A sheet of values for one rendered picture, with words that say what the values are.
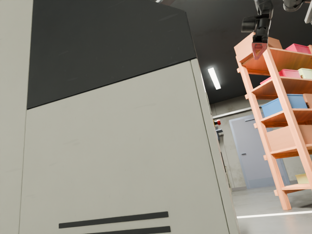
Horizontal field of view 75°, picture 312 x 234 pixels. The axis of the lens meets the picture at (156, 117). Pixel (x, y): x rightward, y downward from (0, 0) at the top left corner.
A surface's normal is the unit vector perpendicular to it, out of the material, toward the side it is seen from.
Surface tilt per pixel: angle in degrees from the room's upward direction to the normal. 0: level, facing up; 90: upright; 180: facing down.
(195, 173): 90
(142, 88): 90
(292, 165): 90
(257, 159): 90
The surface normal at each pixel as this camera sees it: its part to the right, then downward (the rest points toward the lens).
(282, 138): -0.89, -0.02
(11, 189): -0.32, -0.25
